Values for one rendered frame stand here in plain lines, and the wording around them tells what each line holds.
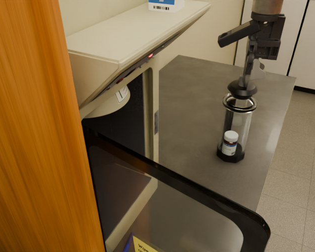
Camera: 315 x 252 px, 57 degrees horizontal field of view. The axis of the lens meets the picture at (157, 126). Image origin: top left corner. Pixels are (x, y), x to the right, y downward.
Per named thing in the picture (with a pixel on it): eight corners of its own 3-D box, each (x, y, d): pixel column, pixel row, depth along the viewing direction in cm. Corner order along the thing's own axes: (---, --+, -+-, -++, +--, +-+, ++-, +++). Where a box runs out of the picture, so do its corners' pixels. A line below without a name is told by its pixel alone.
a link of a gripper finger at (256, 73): (262, 92, 85) (269, 61, 81) (242, 90, 86) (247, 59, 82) (261, 88, 88) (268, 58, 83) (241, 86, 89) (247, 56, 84)
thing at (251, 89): (226, 86, 97) (229, 68, 93) (255, 89, 95) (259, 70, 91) (225, 100, 89) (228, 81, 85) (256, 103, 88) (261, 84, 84)
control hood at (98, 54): (58, 111, 43) (43, 45, 37) (159, 43, 66) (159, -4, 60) (124, 133, 39) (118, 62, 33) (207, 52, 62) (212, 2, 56)
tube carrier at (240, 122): (215, 140, 111) (223, 90, 98) (245, 144, 109) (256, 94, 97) (214, 159, 102) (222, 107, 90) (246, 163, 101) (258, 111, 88)
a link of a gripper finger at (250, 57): (250, 76, 82) (256, 45, 78) (245, 76, 83) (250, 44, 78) (249, 71, 86) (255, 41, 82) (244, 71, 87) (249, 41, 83)
